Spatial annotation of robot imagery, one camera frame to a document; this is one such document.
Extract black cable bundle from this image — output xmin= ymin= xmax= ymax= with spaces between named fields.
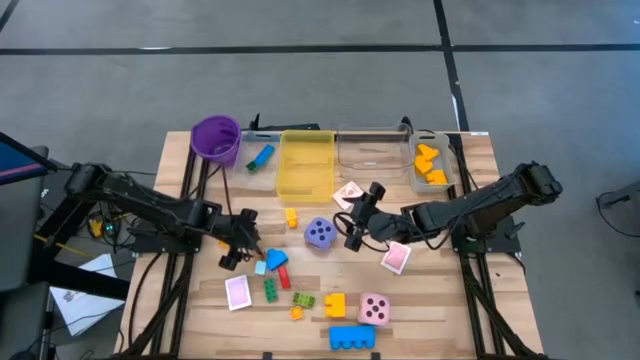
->
xmin=84 ymin=209 xmax=151 ymax=254

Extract large blue toy block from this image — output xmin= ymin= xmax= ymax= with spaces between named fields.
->
xmin=328 ymin=324 xmax=377 ymax=351

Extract small clear plastic bin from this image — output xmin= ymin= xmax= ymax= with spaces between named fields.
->
xmin=233 ymin=130 xmax=282 ymax=194

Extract large clear plastic bin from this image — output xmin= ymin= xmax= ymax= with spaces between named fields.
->
xmin=335 ymin=123 xmax=414 ymax=181

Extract dark monitor with blue screen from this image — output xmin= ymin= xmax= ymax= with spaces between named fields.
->
xmin=0 ymin=130 xmax=59 ymax=294

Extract white paper sheets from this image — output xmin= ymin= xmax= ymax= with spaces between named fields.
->
xmin=49 ymin=253 xmax=120 ymax=337

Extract black table edge rail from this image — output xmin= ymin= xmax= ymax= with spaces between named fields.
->
xmin=259 ymin=122 xmax=321 ymax=132

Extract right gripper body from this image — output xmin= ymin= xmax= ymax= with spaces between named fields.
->
xmin=343 ymin=180 xmax=401 ymax=253

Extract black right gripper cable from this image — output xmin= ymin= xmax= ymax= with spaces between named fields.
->
xmin=332 ymin=210 xmax=454 ymax=254

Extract grey plastic bin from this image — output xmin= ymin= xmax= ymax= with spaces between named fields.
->
xmin=408 ymin=132 xmax=457 ymax=195

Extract black metal mounting frame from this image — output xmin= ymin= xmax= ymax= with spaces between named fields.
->
xmin=115 ymin=144 xmax=211 ymax=359
xmin=447 ymin=132 xmax=549 ymax=359

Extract blue heart toy block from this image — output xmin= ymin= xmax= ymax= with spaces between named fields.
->
xmin=264 ymin=248 xmax=290 ymax=272

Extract purple plastic bucket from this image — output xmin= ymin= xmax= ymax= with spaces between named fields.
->
xmin=189 ymin=114 xmax=243 ymax=169

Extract black stand beam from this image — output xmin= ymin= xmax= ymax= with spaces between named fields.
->
xmin=29 ymin=199 xmax=132 ymax=301

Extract pink foam die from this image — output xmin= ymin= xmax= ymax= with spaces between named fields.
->
xmin=357 ymin=292 xmax=392 ymax=327

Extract yellow translucent plastic bin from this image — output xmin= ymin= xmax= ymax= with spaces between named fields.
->
xmin=276 ymin=129 xmax=336 ymax=204

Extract long blue toy block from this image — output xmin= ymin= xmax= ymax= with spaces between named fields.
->
xmin=253 ymin=143 xmax=276 ymax=167

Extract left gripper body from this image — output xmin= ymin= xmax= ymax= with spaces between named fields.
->
xmin=218 ymin=208 xmax=261 ymax=272

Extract orange print card deck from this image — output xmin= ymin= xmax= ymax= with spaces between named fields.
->
xmin=332 ymin=180 xmax=365 ymax=211

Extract lavender foam die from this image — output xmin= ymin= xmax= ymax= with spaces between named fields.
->
xmin=303 ymin=216 xmax=338 ymax=253

